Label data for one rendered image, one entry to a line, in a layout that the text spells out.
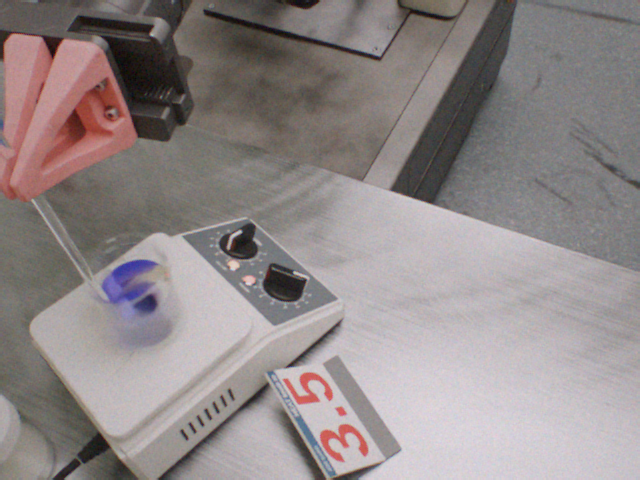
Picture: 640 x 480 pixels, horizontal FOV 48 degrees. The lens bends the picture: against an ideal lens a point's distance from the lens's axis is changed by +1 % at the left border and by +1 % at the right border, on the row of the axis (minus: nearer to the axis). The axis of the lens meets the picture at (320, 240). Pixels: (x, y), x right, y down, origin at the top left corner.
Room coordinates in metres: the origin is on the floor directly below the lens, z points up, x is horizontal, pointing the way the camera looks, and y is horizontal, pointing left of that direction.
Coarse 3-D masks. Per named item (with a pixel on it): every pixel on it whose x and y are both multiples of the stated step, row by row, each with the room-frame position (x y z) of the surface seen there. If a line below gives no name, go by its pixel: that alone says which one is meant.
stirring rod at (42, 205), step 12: (0, 132) 0.25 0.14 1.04; (0, 144) 0.24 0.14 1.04; (12, 156) 0.24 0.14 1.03; (12, 168) 0.24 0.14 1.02; (36, 204) 0.24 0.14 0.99; (48, 204) 0.25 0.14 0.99; (48, 216) 0.24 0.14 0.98; (60, 228) 0.24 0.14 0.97; (60, 240) 0.24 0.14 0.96; (72, 252) 0.24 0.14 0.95; (84, 264) 0.24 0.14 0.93; (84, 276) 0.24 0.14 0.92; (96, 288) 0.24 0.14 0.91; (108, 300) 0.24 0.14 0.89
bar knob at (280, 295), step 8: (272, 264) 0.30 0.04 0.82; (272, 272) 0.30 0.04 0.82; (280, 272) 0.30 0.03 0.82; (288, 272) 0.30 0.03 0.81; (296, 272) 0.30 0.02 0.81; (264, 280) 0.30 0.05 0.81; (272, 280) 0.29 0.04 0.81; (280, 280) 0.29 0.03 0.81; (288, 280) 0.29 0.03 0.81; (296, 280) 0.29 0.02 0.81; (304, 280) 0.29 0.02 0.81; (272, 288) 0.29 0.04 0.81; (280, 288) 0.29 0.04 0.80; (288, 288) 0.29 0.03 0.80; (296, 288) 0.29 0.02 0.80; (304, 288) 0.29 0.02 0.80; (272, 296) 0.28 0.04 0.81; (280, 296) 0.28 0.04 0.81; (288, 296) 0.28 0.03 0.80; (296, 296) 0.28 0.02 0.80
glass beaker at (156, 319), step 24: (96, 240) 0.28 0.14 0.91; (120, 240) 0.28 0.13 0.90; (144, 240) 0.28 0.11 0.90; (96, 264) 0.27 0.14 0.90; (120, 264) 0.28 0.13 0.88; (168, 264) 0.25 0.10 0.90; (168, 288) 0.25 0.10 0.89; (120, 312) 0.23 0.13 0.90; (144, 312) 0.23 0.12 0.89; (168, 312) 0.24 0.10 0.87; (120, 336) 0.24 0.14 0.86; (144, 336) 0.23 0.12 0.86; (168, 336) 0.23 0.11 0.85
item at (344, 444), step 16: (304, 368) 0.24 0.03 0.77; (288, 384) 0.22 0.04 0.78; (304, 384) 0.22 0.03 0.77; (320, 384) 0.22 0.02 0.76; (304, 400) 0.21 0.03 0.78; (320, 400) 0.21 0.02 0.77; (336, 400) 0.21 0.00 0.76; (304, 416) 0.19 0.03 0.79; (320, 416) 0.19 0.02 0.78; (336, 416) 0.20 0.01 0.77; (320, 432) 0.18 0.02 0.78; (336, 432) 0.18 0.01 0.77; (352, 432) 0.18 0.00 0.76; (336, 448) 0.17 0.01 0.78; (352, 448) 0.17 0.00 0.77; (368, 448) 0.17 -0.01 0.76; (336, 464) 0.16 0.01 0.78; (352, 464) 0.16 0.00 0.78
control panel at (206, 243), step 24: (192, 240) 0.34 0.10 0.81; (216, 240) 0.34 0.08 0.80; (264, 240) 0.35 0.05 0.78; (216, 264) 0.31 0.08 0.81; (240, 264) 0.32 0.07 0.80; (264, 264) 0.32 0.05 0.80; (288, 264) 0.32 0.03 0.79; (240, 288) 0.29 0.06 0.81; (264, 288) 0.29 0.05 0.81; (312, 288) 0.30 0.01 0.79; (264, 312) 0.26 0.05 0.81; (288, 312) 0.27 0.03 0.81
